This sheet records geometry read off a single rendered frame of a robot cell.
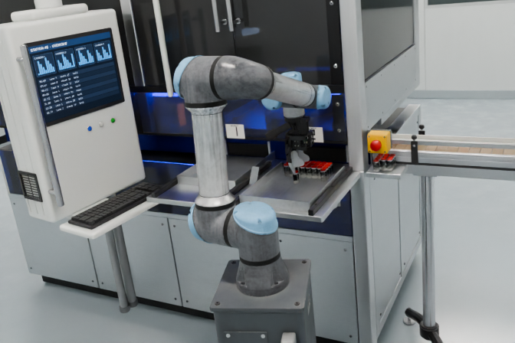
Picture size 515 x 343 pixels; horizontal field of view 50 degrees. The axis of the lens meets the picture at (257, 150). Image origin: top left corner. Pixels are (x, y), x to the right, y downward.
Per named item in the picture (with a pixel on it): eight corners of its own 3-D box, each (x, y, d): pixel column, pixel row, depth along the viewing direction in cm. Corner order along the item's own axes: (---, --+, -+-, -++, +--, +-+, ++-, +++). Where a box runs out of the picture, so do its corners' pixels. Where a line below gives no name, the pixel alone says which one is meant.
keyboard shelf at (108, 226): (132, 185, 249) (132, 180, 248) (178, 194, 233) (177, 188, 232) (47, 227, 215) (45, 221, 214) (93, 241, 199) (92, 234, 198)
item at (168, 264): (138, 215, 413) (116, 100, 386) (422, 253, 317) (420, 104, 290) (31, 286, 330) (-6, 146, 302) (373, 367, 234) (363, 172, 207)
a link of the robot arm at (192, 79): (228, 255, 154) (211, 57, 140) (186, 246, 162) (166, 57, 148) (251, 239, 164) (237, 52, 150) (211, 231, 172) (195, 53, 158)
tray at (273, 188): (282, 169, 219) (280, 161, 218) (345, 174, 207) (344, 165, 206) (240, 204, 191) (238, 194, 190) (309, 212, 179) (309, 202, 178)
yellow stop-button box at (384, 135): (373, 146, 209) (372, 128, 207) (391, 148, 206) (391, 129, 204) (367, 153, 203) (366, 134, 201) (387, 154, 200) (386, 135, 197)
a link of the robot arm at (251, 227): (266, 265, 148) (260, 219, 144) (225, 256, 155) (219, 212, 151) (288, 245, 158) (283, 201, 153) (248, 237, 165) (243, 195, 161)
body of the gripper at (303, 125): (306, 152, 193) (303, 119, 189) (283, 151, 197) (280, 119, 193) (314, 145, 199) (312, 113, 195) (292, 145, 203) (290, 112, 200)
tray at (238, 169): (222, 155, 245) (221, 148, 243) (275, 158, 232) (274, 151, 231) (178, 184, 216) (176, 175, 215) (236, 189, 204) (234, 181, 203)
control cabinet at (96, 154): (119, 174, 260) (86, 1, 236) (149, 178, 249) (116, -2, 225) (24, 217, 222) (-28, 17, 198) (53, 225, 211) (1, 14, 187)
